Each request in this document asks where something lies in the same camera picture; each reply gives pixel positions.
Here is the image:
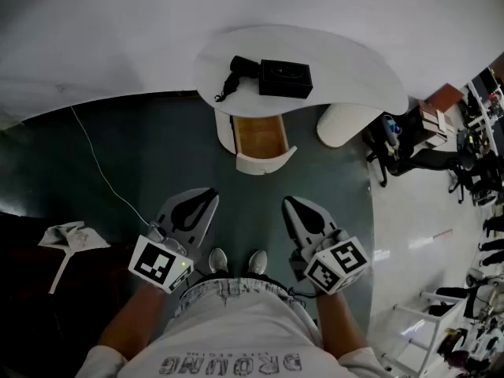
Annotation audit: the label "person's white shoe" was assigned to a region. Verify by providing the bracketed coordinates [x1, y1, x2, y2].
[208, 248, 229, 275]
[248, 250, 269, 277]

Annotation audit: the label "person's right forearm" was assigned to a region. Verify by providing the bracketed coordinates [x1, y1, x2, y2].
[314, 289, 372, 360]

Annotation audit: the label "white cloth bag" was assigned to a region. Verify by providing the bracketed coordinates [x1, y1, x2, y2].
[38, 221, 111, 295]

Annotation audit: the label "person's left white shoe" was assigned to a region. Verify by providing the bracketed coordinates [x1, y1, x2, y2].
[208, 248, 229, 275]

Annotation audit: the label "white office desk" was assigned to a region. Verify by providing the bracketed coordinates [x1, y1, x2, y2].
[456, 67, 504, 161]

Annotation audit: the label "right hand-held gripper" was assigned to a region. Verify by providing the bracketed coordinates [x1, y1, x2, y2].
[283, 196, 370, 295]

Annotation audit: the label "person's white t-shirt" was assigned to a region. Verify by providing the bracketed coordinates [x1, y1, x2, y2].
[84, 289, 398, 378]

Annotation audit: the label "person's right white shoe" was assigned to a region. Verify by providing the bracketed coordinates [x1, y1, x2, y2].
[248, 250, 269, 277]

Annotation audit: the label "brown board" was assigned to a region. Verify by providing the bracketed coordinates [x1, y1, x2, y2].
[428, 83, 465, 112]

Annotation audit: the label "large white drawer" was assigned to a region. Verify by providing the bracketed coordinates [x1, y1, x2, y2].
[230, 114, 299, 176]

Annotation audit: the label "white floor cable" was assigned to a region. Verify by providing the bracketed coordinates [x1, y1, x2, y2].
[70, 106, 153, 228]

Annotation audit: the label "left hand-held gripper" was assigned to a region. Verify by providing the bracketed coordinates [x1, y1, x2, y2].
[128, 187, 220, 294]

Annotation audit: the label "person's black trousers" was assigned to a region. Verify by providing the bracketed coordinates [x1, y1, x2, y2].
[195, 272, 287, 289]

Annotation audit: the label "white curved desk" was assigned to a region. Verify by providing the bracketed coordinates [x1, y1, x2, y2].
[191, 24, 410, 155]

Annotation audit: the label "black office chair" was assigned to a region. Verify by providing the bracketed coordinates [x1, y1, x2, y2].
[364, 114, 468, 188]
[448, 151, 504, 206]

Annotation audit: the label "person's left forearm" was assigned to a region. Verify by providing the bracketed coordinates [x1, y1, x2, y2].
[98, 281, 166, 361]

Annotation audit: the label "beige cardboard box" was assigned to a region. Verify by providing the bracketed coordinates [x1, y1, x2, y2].
[419, 100, 458, 149]

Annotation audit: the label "black box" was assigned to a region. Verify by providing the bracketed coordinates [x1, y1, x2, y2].
[258, 58, 314, 100]

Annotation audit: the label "black hair dryer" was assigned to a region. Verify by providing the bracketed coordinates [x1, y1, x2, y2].
[213, 55, 261, 104]

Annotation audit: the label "white metal rack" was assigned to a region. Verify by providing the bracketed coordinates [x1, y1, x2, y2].
[393, 285, 469, 369]

